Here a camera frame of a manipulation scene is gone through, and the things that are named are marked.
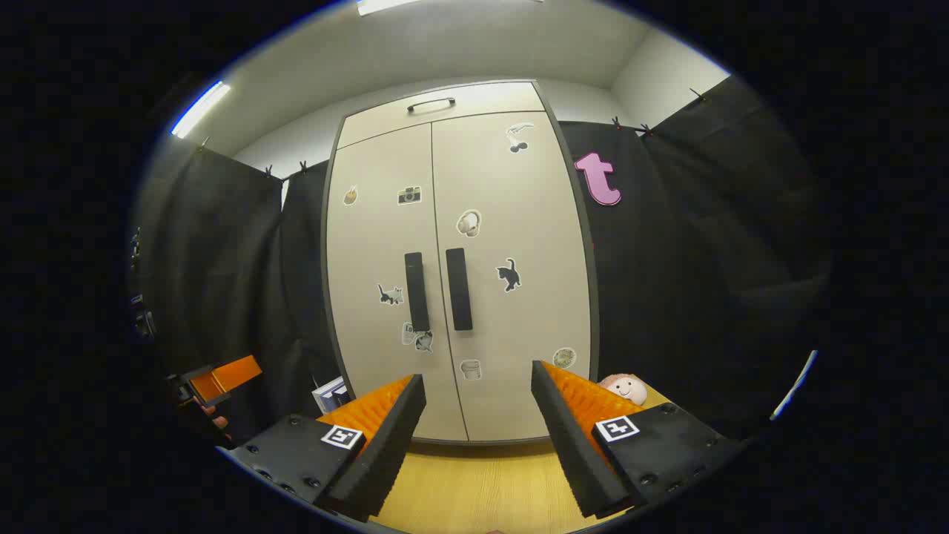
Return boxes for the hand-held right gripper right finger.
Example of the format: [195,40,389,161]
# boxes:
[531,360,746,520]

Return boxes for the white cabinet drawer front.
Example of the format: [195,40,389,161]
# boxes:
[337,82,548,149]

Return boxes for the ceiling light panel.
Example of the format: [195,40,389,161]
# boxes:
[356,0,423,17]

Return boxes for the row of black cloth clips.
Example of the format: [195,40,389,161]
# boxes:
[199,88,707,179]

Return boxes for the blue white box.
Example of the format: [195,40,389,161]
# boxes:
[311,377,351,415]

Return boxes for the white double-door shoe cabinet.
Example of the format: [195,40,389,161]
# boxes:
[321,79,600,446]

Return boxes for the pink plush toy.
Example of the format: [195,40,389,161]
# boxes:
[599,373,649,406]

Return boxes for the long ceiling light strip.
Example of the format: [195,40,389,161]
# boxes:
[172,82,232,139]

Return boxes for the white cabinet door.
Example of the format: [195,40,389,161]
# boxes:
[431,111,594,442]
[326,122,469,444]

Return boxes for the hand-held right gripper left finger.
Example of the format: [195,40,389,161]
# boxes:
[222,373,428,523]

